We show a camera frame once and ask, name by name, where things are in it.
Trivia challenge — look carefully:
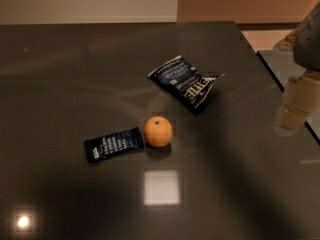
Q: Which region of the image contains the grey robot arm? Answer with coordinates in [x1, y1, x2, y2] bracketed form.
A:
[274, 2, 320, 137]

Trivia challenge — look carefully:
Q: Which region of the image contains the blue chip bag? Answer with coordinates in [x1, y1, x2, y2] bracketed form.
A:
[148, 55, 223, 113]

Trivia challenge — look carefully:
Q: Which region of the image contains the orange fruit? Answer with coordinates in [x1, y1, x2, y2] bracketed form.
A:
[143, 116, 173, 148]

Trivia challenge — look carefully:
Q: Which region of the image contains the dark blue snack bar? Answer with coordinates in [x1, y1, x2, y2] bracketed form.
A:
[84, 127, 144, 163]

